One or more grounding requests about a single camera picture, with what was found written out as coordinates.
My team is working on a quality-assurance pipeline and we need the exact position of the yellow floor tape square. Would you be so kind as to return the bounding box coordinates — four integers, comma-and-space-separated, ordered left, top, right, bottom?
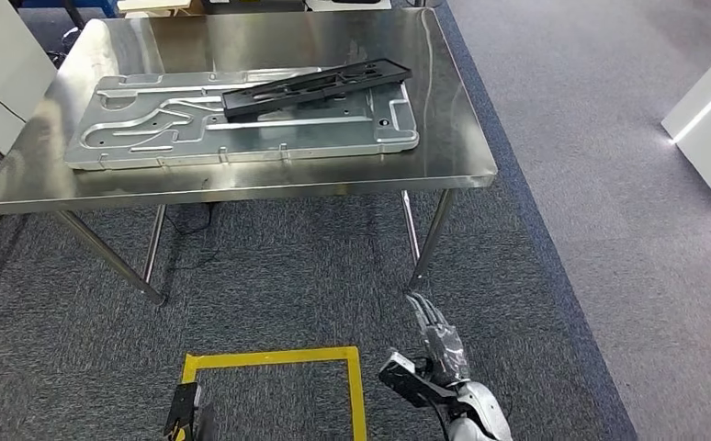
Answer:
182, 345, 369, 441

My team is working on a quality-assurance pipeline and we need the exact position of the blue trolley frame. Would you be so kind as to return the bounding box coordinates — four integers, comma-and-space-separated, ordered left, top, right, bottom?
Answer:
11, 0, 119, 18

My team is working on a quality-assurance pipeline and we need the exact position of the stainless steel workbench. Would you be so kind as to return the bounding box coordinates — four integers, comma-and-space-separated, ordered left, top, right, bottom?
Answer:
0, 6, 500, 306

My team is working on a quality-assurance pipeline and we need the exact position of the black pole stand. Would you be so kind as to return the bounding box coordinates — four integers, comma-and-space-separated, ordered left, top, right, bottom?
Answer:
45, 0, 89, 68

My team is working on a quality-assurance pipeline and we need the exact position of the white foam tray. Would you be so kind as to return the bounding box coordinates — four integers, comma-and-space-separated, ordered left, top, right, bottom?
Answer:
117, 0, 194, 14

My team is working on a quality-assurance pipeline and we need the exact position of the black plastic frame part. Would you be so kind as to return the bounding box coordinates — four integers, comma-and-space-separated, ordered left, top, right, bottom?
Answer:
221, 57, 413, 121

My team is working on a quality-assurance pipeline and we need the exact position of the black camera cable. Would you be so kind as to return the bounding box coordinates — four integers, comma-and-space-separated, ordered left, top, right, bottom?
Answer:
428, 401, 454, 441

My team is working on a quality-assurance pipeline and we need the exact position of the silver stamped metal panel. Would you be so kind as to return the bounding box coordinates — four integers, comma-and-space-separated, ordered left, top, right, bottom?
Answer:
62, 65, 421, 172

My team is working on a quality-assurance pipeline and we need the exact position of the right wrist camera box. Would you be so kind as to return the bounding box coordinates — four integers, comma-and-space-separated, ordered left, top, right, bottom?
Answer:
378, 349, 454, 409

